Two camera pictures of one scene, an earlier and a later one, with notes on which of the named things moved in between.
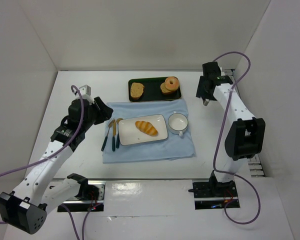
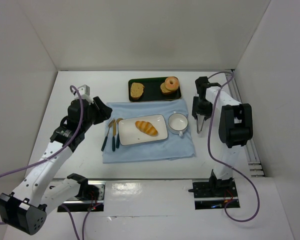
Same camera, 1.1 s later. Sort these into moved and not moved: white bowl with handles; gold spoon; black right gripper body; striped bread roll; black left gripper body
Moved: black right gripper body
Not moved: striped bread roll; gold spoon; white bowl with handles; black left gripper body
